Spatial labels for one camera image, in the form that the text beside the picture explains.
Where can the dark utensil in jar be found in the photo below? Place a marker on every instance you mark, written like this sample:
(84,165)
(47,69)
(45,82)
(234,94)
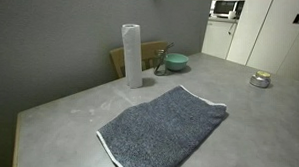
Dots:
(169,47)

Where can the blue-grey cloth with white hem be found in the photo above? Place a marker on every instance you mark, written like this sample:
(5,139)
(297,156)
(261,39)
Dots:
(161,127)

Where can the clear glass jar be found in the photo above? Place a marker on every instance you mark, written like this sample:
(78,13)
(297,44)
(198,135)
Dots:
(159,62)

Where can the white paper towel roll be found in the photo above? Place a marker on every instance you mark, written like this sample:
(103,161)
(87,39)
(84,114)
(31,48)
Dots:
(132,56)

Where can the white microwave oven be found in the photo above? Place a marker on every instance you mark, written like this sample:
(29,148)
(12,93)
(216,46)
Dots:
(225,6)

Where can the green bowl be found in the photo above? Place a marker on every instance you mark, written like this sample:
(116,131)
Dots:
(176,62)

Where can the white cup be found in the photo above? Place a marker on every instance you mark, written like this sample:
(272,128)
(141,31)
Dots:
(232,15)

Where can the tall white cabinet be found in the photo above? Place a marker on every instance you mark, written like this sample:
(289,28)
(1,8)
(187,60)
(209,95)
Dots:
(271,37)

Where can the white low kitchen cabinet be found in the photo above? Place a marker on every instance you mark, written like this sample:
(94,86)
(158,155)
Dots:
(217,37)

